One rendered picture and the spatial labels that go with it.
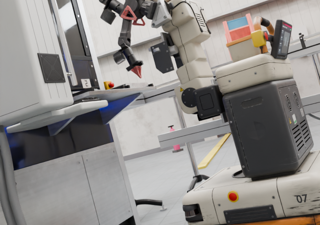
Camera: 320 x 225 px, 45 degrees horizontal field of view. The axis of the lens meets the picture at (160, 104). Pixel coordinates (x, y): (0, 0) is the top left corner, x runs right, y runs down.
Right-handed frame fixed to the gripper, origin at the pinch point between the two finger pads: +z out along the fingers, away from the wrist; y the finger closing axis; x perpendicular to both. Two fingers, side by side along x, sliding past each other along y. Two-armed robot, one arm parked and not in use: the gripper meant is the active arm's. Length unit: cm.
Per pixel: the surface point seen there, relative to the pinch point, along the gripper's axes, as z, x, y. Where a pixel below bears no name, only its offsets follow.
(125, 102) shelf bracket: 8.7, 0.9, 17.7
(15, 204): 41, 104, 24
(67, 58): -3, 85, -16
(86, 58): -31.4, -1.6, 30.7
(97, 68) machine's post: -24.3, -10.2, 32.1
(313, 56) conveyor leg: 35, -84, -88
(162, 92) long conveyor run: 2, -82, 30
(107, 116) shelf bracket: 10.7, 0.8, 34.4
